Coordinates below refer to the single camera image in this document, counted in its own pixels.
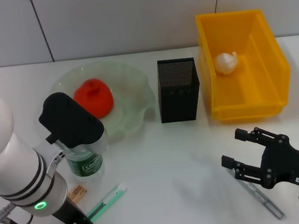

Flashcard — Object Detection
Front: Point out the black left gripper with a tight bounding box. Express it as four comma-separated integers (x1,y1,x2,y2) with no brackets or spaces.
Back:
51,196,97,224

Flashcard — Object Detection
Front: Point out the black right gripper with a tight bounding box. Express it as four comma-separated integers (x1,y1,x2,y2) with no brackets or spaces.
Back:
218,123,299,203

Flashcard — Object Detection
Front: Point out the tan eraser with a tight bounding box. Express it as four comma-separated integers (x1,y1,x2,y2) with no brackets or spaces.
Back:
66,184,89,203

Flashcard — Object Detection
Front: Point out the green utility knife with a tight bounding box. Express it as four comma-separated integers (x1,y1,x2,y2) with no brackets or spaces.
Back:
62,181,131,224

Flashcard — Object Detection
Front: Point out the silver grey pen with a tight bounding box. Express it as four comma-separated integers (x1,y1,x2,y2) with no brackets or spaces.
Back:
231,164,284,223

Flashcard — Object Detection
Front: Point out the clear green-label water bottle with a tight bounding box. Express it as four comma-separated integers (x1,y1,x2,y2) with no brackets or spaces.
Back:
64,144,106,185

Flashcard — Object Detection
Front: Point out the white paper ball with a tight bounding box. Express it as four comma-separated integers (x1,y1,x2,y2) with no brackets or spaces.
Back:
214,51,241,76

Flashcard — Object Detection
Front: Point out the red tomato-shaped object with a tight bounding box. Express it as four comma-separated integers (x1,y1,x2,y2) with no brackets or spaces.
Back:
72,78,115,121

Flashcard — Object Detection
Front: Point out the black mesh pen holder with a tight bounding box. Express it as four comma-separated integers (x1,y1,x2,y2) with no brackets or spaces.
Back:
156,57,204,124

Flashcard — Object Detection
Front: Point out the translucent wavy fruit plate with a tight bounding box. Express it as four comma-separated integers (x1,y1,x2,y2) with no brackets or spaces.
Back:
44,58,159,150

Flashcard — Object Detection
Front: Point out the yellow plastic bin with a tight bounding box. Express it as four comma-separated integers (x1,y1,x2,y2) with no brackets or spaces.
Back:
195,6,295,125

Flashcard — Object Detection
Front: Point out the left arm cable with plug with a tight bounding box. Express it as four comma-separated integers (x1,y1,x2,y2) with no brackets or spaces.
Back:
0,202,34,224

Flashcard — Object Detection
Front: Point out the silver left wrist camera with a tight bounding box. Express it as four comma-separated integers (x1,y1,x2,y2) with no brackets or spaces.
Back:
36,88,110,161

